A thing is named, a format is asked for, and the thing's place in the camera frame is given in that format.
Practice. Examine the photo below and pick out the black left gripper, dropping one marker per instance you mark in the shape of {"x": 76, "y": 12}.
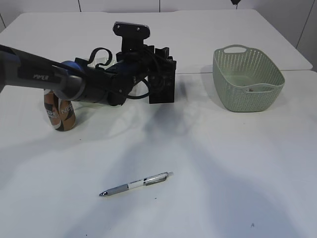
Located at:
{"x": 137, "y": 65}

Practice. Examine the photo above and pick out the brown Nescafe coffee bottle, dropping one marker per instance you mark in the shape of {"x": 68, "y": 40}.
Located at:
{"x": 60, "y": 112}

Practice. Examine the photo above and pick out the grey white pen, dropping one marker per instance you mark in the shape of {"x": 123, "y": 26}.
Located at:
{"x": 138, "y": 183}

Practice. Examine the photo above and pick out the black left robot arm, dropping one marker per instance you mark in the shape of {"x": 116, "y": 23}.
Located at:
{"x": 71, "y": 80}

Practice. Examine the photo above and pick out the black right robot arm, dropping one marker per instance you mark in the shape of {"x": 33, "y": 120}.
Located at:
{"x": 235, "y": 2}

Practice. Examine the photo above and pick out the black mesh pen holder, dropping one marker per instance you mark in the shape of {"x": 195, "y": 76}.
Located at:
{"x": 162, "y": 84}

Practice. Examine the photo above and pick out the green plastic woven basket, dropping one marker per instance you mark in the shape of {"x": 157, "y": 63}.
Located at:
{"x": 236, "y": 68}

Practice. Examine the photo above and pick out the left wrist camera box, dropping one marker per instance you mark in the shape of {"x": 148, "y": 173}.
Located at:
{"x": 132, "y": 34}

